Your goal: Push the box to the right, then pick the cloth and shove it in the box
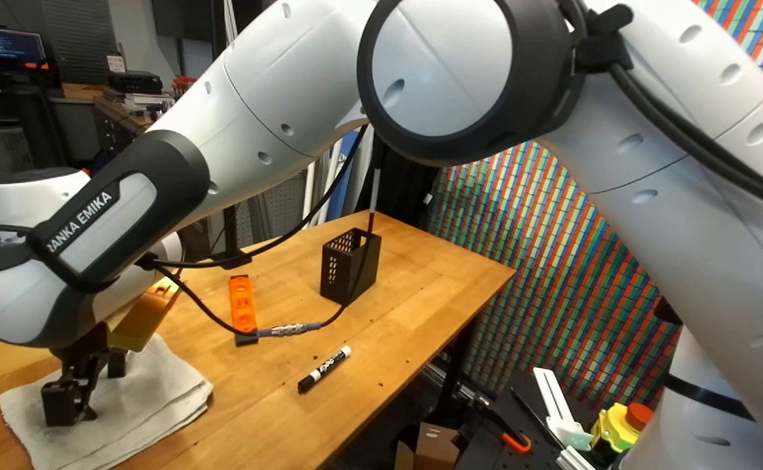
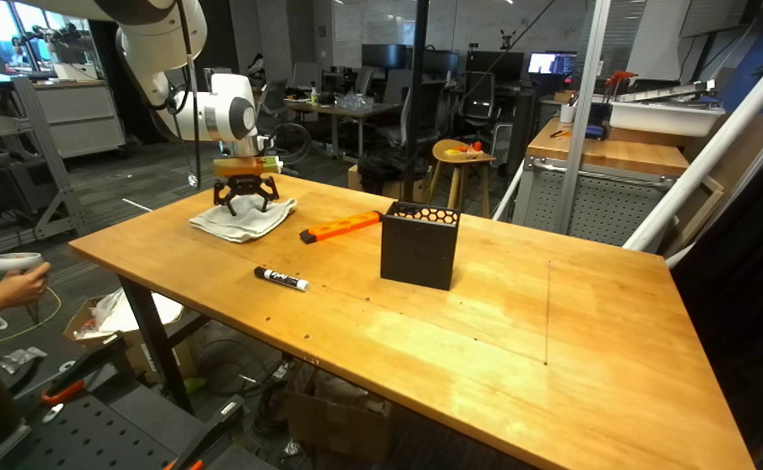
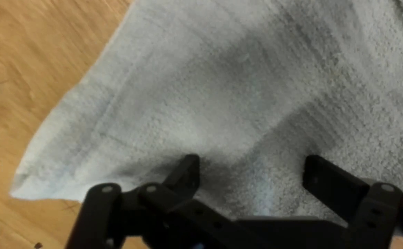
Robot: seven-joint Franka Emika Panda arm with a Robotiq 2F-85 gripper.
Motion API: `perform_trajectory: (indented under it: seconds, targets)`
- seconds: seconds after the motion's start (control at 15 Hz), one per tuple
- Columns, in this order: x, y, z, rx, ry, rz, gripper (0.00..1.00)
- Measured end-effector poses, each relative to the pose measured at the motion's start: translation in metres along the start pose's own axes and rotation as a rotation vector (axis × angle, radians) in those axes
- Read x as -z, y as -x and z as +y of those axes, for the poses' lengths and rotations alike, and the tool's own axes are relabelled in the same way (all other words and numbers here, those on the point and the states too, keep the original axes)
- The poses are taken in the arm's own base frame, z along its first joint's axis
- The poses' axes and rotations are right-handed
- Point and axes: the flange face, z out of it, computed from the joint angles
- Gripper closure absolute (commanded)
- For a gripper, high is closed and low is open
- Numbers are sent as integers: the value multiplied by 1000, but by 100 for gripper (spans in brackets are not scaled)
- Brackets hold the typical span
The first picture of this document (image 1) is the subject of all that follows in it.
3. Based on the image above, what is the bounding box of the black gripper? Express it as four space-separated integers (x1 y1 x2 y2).
39 319 132 428

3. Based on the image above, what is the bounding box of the white cloth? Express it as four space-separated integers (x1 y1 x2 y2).
0 330 216 470

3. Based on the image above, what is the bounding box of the black perforated box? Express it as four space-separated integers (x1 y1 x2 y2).
319 226 382 304

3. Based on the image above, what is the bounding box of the cardboard box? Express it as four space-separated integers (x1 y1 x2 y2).
391 420 461 470

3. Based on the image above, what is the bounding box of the orange torpedo level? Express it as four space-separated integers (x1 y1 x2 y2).
226 272 260 349

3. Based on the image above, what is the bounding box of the black pole stand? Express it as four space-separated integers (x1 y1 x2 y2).
211 204 254 272

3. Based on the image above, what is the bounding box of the black marker pen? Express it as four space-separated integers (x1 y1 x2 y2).
294 341 354 397

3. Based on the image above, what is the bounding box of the wooden top workbench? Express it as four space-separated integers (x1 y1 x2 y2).
92 91 187 178

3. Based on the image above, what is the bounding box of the computer monitor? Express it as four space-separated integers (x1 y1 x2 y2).
0 20 50 61

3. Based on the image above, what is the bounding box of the black curtain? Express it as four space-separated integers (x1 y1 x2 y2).
367 137 444 230

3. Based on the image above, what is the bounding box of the colourful patterned screen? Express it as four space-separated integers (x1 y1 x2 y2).
423 0 763 411

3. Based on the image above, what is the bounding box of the yellow emergency stop button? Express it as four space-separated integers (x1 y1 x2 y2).
588 400 659 457

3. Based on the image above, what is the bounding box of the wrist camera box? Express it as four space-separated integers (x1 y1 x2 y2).
106 282 180 354

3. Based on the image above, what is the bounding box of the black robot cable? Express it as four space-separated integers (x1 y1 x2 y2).
136 124 376 340

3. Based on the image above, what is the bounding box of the orange handled clamp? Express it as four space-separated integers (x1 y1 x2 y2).
482 404 536 458

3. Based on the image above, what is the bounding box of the white aluminium rail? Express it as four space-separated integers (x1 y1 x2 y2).
529 364 599 470

